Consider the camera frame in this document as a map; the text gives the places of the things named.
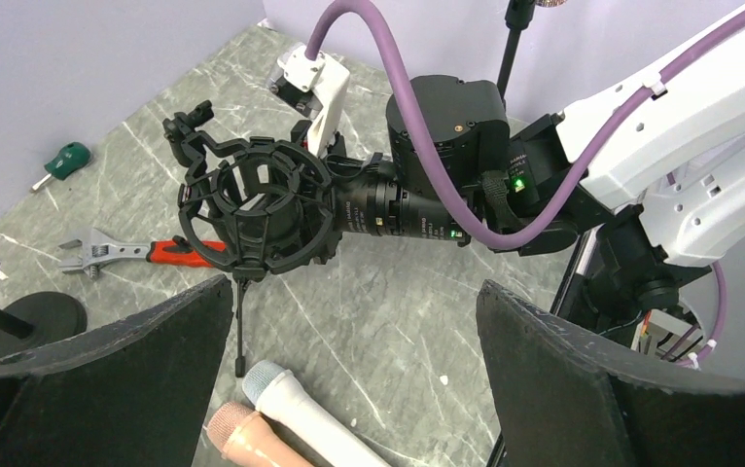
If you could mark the sprinkle pattern silver microphone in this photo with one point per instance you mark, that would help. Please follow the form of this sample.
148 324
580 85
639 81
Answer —
550 3

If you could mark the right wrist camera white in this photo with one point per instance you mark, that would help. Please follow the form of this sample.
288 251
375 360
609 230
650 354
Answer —
316 88

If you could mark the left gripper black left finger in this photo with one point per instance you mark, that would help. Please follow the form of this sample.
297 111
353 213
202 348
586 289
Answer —
134 392

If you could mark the black mini tripod stand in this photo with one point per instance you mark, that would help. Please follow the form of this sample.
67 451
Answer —
251 207

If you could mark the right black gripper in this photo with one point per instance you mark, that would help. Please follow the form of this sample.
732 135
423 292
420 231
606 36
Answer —
334 171

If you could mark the red handled adjustable wrench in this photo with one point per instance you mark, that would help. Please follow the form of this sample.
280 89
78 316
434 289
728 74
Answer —
95 249

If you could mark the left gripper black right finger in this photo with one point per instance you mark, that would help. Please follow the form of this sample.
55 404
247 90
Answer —
567 397

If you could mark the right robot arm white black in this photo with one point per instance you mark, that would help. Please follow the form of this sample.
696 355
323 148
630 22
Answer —
618 142

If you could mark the black round base clip stand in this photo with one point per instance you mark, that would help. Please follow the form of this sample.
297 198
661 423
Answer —
518 16

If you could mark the green stubby screwdriver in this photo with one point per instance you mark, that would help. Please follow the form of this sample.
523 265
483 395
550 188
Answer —
70 158

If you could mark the black shock mount desk stand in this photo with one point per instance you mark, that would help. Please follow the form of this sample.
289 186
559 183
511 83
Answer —
39 319

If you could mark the white microphone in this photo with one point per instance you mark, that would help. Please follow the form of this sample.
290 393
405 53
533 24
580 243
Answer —
276 392

